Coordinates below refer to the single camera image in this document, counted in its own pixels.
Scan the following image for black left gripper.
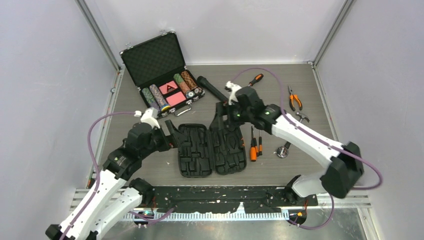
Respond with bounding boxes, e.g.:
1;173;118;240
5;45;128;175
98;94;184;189
140;119;187;158

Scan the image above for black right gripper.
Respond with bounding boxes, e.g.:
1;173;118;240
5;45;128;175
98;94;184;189
210;101;252;131

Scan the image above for black plastic tool case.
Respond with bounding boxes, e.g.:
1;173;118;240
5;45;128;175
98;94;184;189
177;123;248;178

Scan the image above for long black orange screwdriver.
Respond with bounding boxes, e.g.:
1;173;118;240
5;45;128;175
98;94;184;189
249;126;257;162

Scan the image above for small black orange screwdriver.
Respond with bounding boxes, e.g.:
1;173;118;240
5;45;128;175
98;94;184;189
258;130;263;156
252;133;259;157

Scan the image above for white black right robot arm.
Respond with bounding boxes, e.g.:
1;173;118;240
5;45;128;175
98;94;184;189
217;81;364;205

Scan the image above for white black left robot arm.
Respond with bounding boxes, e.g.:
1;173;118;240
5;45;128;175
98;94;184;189
45;120;185;240

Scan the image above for pink card deck lower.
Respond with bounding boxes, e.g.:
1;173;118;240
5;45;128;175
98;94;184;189
165;91;187;107

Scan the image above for pink card deck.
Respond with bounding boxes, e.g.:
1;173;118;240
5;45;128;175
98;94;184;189
158;80;180;96
165;91;187;107

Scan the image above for black orange flashlight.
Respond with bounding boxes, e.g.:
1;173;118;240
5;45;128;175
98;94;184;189
197;76;229;102

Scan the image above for pink card deck upper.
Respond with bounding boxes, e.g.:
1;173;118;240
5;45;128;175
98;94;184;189
158;80;180;96

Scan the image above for black orange medium screwdriver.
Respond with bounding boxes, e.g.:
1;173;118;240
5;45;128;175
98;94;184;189
248;73;264;87

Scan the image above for round tape measure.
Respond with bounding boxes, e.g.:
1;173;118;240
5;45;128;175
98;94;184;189
275;141;291;159

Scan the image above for black poker chip case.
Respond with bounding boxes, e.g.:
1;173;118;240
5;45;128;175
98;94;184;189
119;31;206;119

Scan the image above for small claw hammer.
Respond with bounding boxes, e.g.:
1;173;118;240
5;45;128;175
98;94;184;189
296;111;310;123

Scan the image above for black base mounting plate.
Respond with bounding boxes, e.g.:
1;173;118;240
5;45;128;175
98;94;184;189
138;186;318;214

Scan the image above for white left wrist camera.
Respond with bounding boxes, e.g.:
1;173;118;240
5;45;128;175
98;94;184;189
133;107;161;129

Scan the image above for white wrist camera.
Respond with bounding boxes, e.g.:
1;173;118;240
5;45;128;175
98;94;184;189
225;81;242;106
133;107;161;129

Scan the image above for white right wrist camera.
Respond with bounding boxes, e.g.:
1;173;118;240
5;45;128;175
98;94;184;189
225;81;242;106

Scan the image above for orange handled pliers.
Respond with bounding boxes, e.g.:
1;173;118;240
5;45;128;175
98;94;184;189
288;86;303;111

